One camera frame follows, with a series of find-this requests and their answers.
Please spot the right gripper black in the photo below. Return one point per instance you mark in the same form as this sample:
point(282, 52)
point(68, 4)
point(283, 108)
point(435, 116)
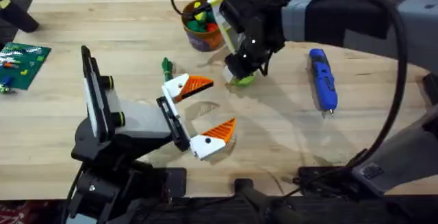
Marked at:
point(256, 28)

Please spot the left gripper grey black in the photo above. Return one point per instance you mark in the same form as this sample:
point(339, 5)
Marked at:
point(143, 121)

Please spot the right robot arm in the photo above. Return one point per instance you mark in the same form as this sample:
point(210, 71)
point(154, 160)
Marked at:
point(421, 15)

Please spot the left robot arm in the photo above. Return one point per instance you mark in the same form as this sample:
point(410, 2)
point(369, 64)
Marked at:
point(102, 189)

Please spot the green toy vegetable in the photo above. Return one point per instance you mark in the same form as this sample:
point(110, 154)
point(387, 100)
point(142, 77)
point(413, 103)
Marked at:
point(167, 68)

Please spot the blue electric screwdriver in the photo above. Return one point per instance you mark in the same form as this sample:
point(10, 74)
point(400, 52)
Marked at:
point(323, 80)

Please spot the black mounting pole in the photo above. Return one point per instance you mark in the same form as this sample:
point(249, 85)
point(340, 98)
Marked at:
point(253, 196)

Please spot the green disc with holes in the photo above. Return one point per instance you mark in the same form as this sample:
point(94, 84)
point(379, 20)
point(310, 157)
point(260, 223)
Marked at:
point(244, 81)

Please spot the right wrist upright pale plate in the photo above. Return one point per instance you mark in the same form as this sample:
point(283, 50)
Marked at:
point(227, 34)

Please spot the tub with toys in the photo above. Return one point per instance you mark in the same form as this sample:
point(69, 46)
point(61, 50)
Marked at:
point(202, 39)

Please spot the left wrist upright black plate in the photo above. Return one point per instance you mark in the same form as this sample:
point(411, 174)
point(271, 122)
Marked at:
point(96, 97)

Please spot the green board with blocks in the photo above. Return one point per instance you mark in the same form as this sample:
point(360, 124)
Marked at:
point(20, 64)

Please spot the black cylinder with yellow label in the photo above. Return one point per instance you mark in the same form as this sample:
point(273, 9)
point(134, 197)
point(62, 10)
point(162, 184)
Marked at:
point(17, 16)

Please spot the black rail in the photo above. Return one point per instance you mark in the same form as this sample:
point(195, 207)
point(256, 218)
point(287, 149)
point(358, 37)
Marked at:
point(342, 213)

